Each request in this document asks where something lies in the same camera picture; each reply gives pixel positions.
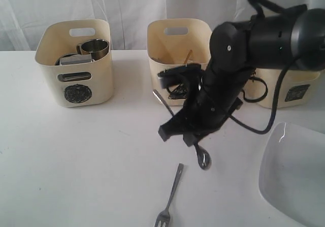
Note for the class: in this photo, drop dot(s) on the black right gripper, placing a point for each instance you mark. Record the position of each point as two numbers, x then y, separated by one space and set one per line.
203 114

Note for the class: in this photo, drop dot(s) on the steel spoon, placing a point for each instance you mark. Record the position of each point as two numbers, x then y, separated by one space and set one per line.
203 156

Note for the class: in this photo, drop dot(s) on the diagonal wooden chopstick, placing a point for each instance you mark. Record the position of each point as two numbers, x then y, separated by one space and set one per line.
188 57

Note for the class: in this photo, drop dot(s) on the steel fork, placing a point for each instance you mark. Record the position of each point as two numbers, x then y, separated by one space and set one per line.
164 217

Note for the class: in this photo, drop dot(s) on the white square plate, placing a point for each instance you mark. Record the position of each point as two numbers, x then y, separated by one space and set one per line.
291 175

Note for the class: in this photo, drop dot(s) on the steel mug with wire handle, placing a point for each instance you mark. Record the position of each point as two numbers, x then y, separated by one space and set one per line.
78 76

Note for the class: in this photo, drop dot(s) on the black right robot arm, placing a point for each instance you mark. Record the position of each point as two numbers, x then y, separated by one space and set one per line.
293 40

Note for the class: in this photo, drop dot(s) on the cream bin with triangle mark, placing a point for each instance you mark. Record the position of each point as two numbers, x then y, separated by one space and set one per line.
170 41

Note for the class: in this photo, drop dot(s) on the cream bin with circle mark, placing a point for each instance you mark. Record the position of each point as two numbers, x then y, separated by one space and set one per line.
62 38

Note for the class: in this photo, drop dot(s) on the cream bin with square mark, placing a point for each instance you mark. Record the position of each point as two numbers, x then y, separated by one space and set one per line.
297 87

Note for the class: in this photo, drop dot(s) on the white backdrop curtain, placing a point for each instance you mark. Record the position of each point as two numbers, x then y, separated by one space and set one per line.
23 22

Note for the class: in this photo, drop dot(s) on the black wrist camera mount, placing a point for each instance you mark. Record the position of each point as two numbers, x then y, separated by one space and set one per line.
186 74

